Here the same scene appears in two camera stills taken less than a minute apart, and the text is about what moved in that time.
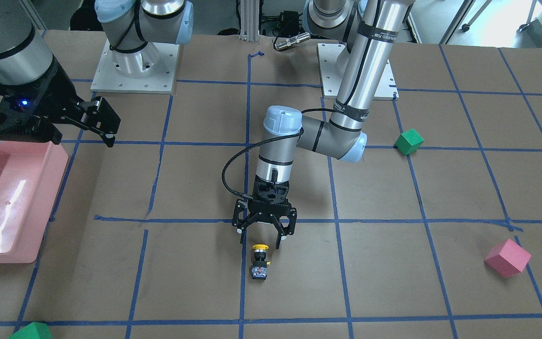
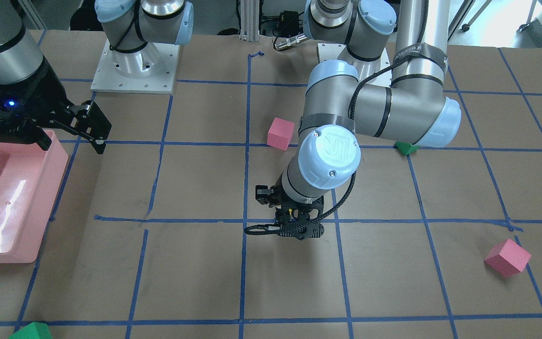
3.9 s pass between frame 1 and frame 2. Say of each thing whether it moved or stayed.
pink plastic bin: stayed
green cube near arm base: stayed
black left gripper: moved
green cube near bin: stayed
